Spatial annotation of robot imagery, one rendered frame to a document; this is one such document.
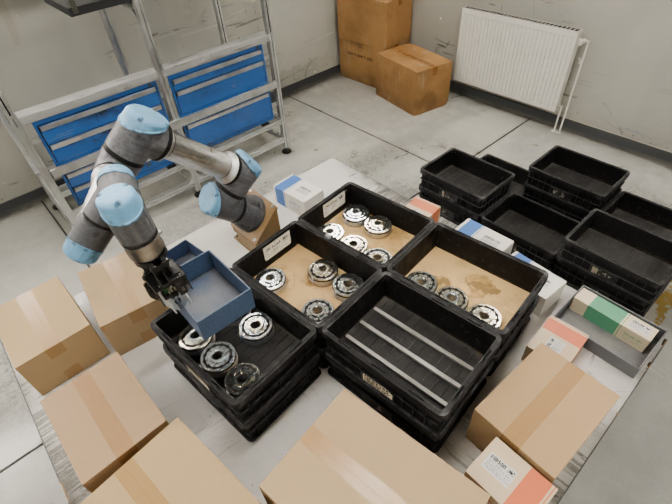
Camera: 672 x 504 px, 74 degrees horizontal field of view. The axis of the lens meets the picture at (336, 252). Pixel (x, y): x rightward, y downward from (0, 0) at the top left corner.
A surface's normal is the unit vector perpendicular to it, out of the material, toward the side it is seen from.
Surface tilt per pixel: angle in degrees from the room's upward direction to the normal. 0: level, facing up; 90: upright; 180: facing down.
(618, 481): 0
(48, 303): 0
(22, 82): 90
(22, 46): 90
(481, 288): 0
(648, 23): 90
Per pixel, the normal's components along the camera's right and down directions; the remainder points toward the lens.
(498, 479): -0.05, -0.72
